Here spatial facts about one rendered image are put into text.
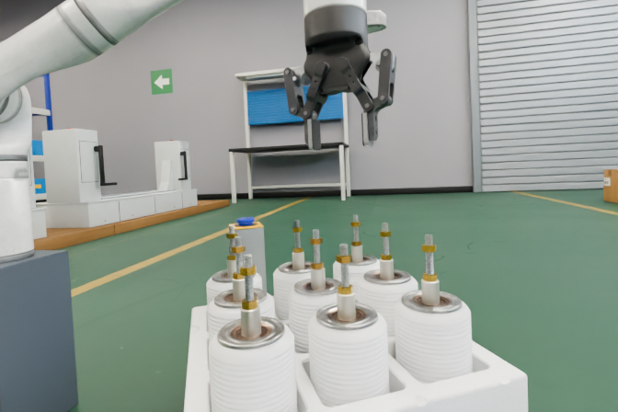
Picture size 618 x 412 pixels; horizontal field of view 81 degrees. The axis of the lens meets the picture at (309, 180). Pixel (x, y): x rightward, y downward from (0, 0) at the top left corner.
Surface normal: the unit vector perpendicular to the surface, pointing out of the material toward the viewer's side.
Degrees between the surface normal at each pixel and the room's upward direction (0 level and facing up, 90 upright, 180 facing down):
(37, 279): 90
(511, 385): 90
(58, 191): 90
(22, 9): 90
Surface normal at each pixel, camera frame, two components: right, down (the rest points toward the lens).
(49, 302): 0.98, -0.04
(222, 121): -0.22, 0.04
